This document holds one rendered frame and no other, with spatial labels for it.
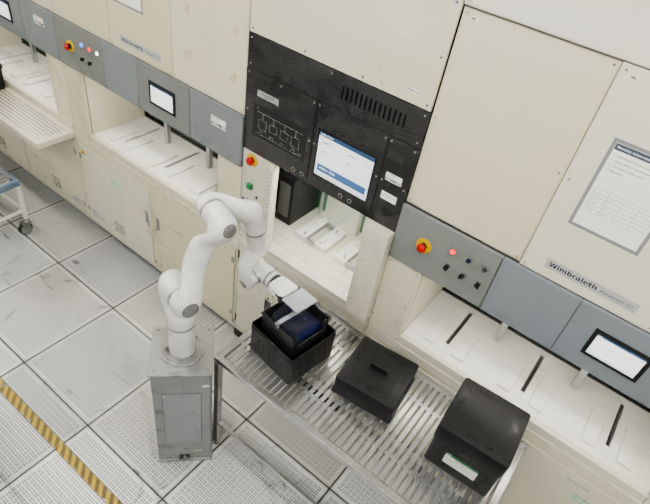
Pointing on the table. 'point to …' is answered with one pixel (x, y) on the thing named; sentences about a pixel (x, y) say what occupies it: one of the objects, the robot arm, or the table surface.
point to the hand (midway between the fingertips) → (298, 302)
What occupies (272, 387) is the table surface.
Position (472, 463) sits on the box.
